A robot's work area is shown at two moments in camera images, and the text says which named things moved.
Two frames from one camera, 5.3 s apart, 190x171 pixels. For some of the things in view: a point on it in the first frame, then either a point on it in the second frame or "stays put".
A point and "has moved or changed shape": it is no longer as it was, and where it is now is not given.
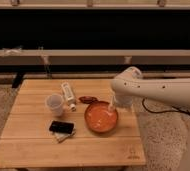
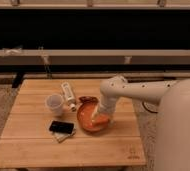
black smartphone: x=61 y=127 stays put
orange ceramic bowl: x=99 y=117 has moved or changed shape
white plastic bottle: x=70 y=98 stays put
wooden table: x=68 y=124 stays put
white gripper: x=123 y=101 → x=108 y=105
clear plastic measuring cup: x=54 y=101 stays put
